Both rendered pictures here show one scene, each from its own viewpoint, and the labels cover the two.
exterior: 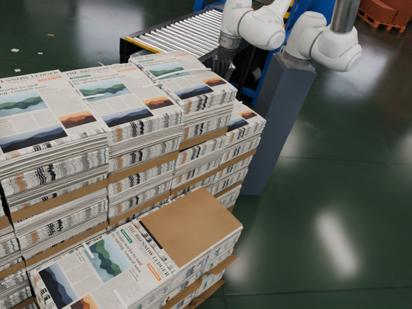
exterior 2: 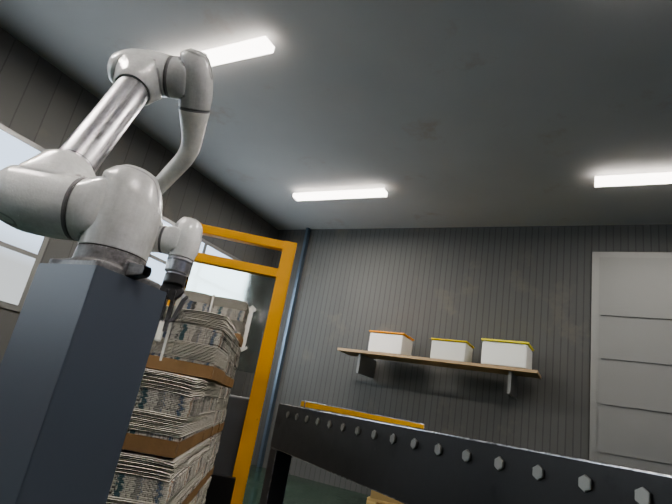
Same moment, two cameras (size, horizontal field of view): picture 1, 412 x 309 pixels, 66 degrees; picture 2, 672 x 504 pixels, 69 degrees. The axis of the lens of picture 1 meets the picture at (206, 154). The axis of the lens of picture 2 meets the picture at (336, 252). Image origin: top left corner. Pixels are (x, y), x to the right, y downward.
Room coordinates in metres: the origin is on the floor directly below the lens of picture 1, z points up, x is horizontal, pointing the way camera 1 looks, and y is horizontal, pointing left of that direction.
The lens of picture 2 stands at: (2.94, -0.74, 0.80)
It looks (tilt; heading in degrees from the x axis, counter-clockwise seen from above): 18 degrees up; 137
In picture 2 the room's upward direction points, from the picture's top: 11 degrees clockwise
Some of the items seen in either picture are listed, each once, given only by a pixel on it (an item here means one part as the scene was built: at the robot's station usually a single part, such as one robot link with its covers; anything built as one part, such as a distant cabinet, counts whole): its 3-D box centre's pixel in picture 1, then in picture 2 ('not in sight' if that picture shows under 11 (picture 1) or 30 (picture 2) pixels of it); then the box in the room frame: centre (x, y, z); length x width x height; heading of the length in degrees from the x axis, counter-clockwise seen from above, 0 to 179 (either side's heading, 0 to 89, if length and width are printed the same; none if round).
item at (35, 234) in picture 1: (142, 197); (139, 486); (1.04, 0.25, 0.42); 1.17 x 0.39 x 0.83; 141
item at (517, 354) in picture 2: not in sight; (507, 356); (0.52, 4.16, 1.67); 0.48 x 0.40 x 0.26; 18
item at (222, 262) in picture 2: not in sight; (235, 265); (0.13, 0.98, 1.62); 0.75 x 0.06 x 0.06; 51
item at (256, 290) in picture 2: not in sight; (223, 315); (0.12, 0.99, 1.28); 0.57 x 0.01 x 0.65; 51
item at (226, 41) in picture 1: (229, 38); (178, 267); (1.32, 0.03, 1.19); 0.09 x 0.09 x 0.06
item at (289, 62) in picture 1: (295, 56); (114, 266); (1.79, -0.34, 1.03); 0.22 x 0.18 x 0.06; 18
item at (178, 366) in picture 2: not in sight; (198, 371); (1.25, 0.25, 0.86); 0.29 x 0.16 x 0.04; 139
